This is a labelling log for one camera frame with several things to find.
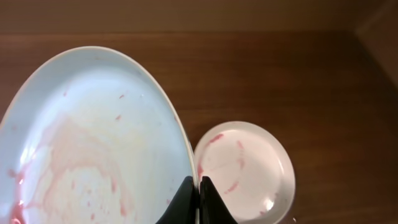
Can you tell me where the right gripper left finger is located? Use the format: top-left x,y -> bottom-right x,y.
156,176 -> 197,224

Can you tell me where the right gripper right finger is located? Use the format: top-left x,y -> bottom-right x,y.
200,176 -> 238,224

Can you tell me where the white plate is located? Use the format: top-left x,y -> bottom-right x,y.
1,46 -> 197,223
194,121 -> 295,224

